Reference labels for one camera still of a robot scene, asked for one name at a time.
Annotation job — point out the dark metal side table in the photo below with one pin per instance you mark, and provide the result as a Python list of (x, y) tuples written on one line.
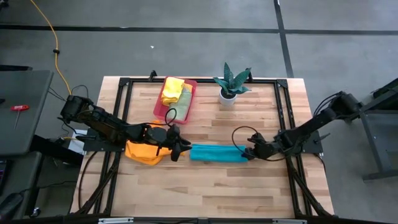
[(379, 140)]

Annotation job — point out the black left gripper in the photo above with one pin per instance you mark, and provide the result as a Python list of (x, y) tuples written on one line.
[(161, 135)]

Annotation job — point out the light green microfiber towel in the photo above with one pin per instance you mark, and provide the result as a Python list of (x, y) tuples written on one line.
[(182, 105)]

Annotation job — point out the white box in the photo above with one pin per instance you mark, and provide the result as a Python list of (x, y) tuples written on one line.
[(74, 137)]

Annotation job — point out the silver table bracket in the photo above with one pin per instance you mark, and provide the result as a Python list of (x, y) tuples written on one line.
[(289, 221), (115, 221)]

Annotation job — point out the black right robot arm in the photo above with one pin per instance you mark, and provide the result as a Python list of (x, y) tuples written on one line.
[(323, 124)]

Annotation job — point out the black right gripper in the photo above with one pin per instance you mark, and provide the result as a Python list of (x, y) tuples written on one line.
[(267, 148)]

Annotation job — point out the orange microfiber towel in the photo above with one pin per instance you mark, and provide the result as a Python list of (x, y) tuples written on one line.
[(143, 154)]

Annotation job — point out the teal microfiber towel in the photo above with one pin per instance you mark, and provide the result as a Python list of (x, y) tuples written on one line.
[(217, 153)]

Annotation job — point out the snake plant in white pot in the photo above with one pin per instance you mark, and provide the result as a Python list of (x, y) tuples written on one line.
[(229, 90)]

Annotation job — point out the grey side desk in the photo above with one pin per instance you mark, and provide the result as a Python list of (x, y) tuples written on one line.
[(21, 109)]

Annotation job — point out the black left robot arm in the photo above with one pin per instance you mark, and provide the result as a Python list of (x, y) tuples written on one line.
[(102, 123)]

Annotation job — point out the pink plastic bin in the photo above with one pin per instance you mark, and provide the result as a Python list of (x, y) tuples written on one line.
[(160, 110)]

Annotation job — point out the black aluminium table frame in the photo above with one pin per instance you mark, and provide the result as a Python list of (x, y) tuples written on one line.
[(264, 81)]

